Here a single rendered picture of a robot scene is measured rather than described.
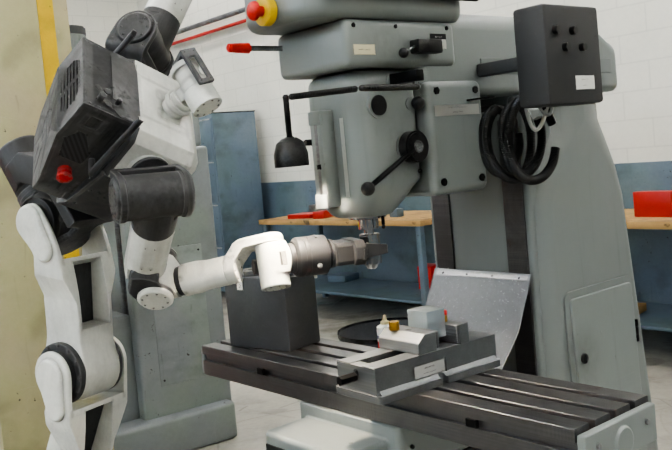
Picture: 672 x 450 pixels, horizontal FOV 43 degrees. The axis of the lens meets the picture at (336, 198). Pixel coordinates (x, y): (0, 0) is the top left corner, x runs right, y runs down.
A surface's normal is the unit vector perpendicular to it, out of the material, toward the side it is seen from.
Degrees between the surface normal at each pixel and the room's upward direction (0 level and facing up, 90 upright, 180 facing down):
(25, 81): 90
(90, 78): 60
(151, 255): 137
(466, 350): 90
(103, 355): 81
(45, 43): 90
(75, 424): 98
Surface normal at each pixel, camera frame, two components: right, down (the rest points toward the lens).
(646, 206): -0.79, 0.11
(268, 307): -0.63, 0.10
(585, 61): 0.64, -0.02
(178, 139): 0.68, -0.57
